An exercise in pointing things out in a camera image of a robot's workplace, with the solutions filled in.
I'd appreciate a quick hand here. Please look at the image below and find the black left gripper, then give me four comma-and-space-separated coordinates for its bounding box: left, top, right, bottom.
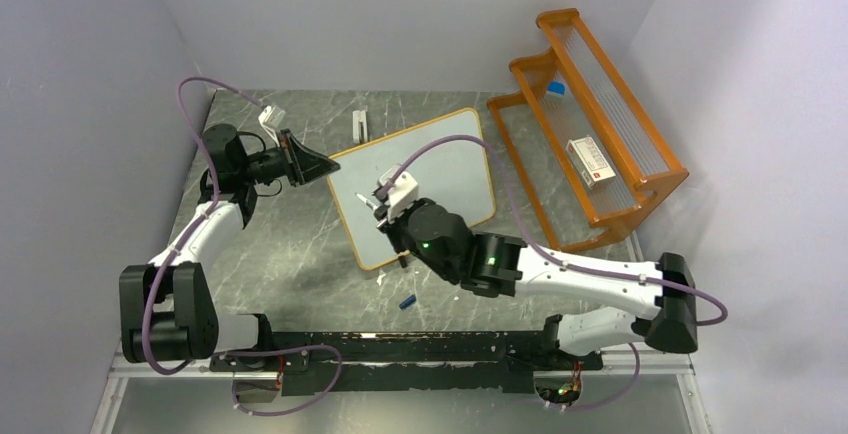
239, 130, 340, 188

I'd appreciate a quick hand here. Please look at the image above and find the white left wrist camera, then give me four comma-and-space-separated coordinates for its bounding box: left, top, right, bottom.
258, 105, 286, 144

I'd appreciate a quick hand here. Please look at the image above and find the blue marker cap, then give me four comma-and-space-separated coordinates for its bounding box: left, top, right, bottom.
399, 295, 417, 310

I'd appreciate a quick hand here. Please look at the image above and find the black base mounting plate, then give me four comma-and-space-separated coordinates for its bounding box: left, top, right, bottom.
209, 331, 603, 396

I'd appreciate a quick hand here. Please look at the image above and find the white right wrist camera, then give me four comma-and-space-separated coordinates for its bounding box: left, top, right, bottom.
374, 164, 419, 223

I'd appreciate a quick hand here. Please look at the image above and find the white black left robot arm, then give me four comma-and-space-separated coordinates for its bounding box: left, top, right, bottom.
119, 124, 340, 370

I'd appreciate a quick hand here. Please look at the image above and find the yellow-framed whiteboard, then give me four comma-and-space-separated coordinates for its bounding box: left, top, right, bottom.
328, 108, 496, 271

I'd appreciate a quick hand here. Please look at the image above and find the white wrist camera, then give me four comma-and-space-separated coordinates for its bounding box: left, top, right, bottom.
374, 164, 419, 223
258, 105, 286, 144

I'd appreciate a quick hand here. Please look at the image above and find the white blue whiteboard marker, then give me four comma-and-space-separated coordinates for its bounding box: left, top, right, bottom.
356, 193, 378, 211

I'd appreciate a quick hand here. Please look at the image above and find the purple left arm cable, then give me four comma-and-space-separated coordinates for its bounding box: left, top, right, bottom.
135, 76, 343, 418

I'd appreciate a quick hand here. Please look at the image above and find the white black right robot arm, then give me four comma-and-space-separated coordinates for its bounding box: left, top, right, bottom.
373, 198, 698, 368

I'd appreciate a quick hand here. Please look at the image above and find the blue-capped item on shelf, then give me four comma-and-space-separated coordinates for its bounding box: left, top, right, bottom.
546, 81, 567, 97

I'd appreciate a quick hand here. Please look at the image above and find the white red box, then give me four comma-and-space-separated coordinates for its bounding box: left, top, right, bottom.
566, 136, 617, 189

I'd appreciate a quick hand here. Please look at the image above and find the white whiteboard eraser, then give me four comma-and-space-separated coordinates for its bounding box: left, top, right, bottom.
352, 110, 369, 145

